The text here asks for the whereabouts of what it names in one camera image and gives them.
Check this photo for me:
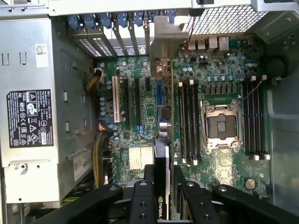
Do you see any silver finned heatsink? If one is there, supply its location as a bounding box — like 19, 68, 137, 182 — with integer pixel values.
128, 146, 155, 172

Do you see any metal socket cover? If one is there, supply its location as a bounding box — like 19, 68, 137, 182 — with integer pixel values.
203, 104, 241, 150

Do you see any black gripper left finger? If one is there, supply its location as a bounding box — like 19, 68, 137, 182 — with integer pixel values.
30, 164, 155, 224

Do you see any CPU socket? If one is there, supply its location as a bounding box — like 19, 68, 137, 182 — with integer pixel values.
200, 100, 243, 152

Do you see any thin metal locking lever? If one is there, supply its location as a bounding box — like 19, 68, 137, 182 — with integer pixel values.
239, 81, 263, 105
202, 102, 209, 152

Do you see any green motherboard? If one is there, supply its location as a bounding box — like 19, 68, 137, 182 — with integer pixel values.
93, 35, 273, 196

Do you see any white expansion slot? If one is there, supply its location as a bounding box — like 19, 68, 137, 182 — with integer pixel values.
111, 76, 122, 124

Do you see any long black expansion slot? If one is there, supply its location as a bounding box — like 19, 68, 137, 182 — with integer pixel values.
134, 78, 142, 126
121, 78, 131, 126

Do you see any graphics card with black shroud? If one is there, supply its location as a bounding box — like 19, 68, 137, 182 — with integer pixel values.
150, 15, 189, 221

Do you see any grey power supply unit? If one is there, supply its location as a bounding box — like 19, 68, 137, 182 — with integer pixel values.
0, 18, 94, 203

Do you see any black RAM slot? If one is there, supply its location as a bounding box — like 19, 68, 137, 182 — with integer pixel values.
247, 76, 259, 161
254, 80, 264, 159
242, 80, 253, 159
183, 79, 192, 164
177, 81, 187, 164
188, 79, 198, 166
259, 75, 271, 161
195, 80, 203, 161

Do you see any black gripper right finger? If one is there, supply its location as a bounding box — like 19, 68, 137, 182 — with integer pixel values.
173, 164, 299, 224

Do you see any yellow black power cable bundle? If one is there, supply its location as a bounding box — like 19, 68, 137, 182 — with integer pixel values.
92, 130, 112, 191
85, 70, 103, 95

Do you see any blue expansion slot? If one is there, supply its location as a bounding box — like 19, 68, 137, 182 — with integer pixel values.
156, 83, 164, 108

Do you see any open grey PC case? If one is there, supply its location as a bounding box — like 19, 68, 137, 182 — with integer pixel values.
0, 0, 299, 224

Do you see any round coin battery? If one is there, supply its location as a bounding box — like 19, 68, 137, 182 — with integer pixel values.
244, 178, 257, 190

